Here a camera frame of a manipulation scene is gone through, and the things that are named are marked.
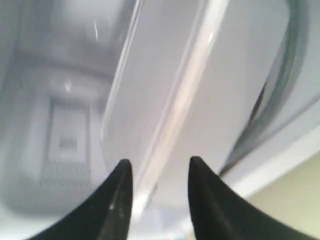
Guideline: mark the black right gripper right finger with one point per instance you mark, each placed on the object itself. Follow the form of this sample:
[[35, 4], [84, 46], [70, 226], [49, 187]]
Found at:
[[218, 213]]

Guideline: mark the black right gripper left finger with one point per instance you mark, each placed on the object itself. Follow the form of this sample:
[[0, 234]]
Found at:
[[104, 215]]

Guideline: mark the white plastic lidded container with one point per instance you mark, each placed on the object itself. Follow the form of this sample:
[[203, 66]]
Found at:
[[188, 77]]

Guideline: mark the white Midea microwave oven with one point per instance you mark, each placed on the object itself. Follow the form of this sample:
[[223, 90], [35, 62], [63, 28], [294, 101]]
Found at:
[[58, 61]]

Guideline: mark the glass turntable plate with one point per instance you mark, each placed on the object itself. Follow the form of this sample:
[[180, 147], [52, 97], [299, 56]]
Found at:
[[294, 49]]

